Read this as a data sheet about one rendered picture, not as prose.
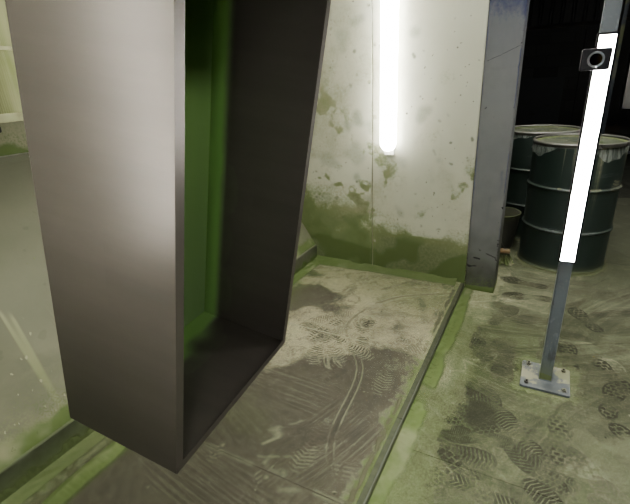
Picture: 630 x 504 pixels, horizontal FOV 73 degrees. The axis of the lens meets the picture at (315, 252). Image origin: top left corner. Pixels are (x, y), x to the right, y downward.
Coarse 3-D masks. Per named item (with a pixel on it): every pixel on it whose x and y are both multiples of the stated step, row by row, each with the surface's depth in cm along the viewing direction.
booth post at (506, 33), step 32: (512, 0) 218; (512, 32) 222; (512, 64) 227; (512, 96) 233; (480, 128) 246; (512, 128) 239; (480, 160) 252; (480, 192) 258; (480, 224) 265; (480, 256) 272; (480, 288) 279
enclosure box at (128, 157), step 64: (64, 0) 67; (128, 0) 63; (192, 0) 112; (256, 0) 115; (320, 0) 109; (64, 64) 72; (128, 64) 67; (192, 64) 119; (256, 64) 121; (320, 64) 113; (64, 128) 77; (128, 128) 72; (192, 128) 127; (256, 128) 129; (64, 192) 83; (128, 192) 77; (192, 192) 136; (256, 192) 137; (64, 256) 90; (128, 256) 83; (192, 256) 147; (256, 256) 146; (64, 320) 99; (128, 320) 90; (192, 320) 159; (256, 320) 157; (128, 384) 98; (192, 384) 131; (128, 448) 109; (192, 448) 109
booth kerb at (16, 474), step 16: (304, 256) 313; (64, 432) 162; (80, 432) 168; (32, 448) 153; (48, 448) 158; (64, 448) 163; (16, 464) 148; (32, 464) 153; (48, 464) 158; (0, 480) 144; (16, 480) 149; (0, 496) 144
